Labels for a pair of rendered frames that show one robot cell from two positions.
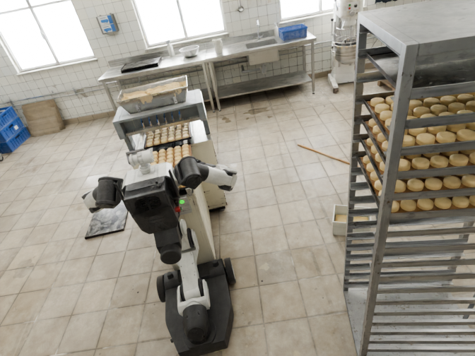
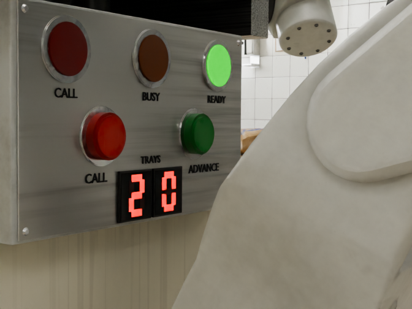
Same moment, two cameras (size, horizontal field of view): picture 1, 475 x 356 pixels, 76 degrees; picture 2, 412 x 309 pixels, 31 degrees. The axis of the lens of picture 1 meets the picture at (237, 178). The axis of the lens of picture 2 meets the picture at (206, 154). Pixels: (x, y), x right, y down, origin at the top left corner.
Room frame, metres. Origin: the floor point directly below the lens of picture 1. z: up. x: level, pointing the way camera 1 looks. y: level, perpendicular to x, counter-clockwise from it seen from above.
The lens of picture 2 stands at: (1.27, 0.85, 0.77)
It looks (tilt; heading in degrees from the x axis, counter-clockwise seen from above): 3 degrees down; 308
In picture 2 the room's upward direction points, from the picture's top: 1 degrees clockwise
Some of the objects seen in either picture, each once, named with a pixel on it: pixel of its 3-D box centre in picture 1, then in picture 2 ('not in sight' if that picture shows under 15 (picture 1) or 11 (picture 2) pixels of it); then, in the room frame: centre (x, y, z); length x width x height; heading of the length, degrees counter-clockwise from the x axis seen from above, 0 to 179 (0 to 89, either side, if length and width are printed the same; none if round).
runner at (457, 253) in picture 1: (403, 255); not in sight; (1.08, -0.85, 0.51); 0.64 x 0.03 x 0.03; 79
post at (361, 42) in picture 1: (351, 195); not in sight; (1.17, -0.56, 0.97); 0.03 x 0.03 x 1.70; 79
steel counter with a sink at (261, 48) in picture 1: (209, 70); not in sight; (5.24, 0.09, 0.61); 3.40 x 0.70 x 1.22; 87
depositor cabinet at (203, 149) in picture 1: (182, 153); not in sight; (2.97, 0.54, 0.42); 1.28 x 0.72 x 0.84; 3
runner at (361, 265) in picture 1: (401, 265); not in sight; (1.08, -0.85, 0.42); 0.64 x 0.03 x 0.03; 79
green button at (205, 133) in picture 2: not in sight; (195, 133); (1.61, 0.42, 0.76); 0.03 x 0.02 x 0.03; 93
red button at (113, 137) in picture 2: not in sight; (102, 136); (1.60, 0.52, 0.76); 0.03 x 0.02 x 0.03; 93
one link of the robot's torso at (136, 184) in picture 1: (154, 197); not in sight; (1.32, 0.45, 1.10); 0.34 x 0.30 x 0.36; 94
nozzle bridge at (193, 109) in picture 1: (164, 123); not in sight; (2.49, 0.52, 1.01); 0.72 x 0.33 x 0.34; 93
